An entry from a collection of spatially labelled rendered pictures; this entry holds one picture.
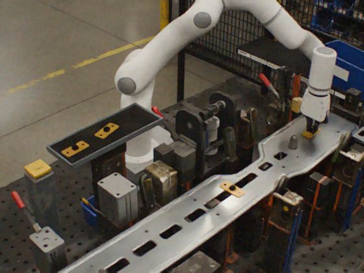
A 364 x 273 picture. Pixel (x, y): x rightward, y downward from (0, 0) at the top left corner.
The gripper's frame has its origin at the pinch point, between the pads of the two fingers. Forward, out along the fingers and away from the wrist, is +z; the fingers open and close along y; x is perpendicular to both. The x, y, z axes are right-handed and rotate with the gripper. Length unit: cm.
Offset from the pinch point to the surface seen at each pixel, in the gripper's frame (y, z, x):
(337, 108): -2.9, 3.3, 25.0
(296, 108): -11.6, -0.4, 6.3
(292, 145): 0.8, 1.5, -13.9
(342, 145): 17.3, -3.7, -7.4
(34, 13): -419, 105, 125
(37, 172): -32, -13, -97
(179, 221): -1, 3, -69
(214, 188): -4, 3, -50
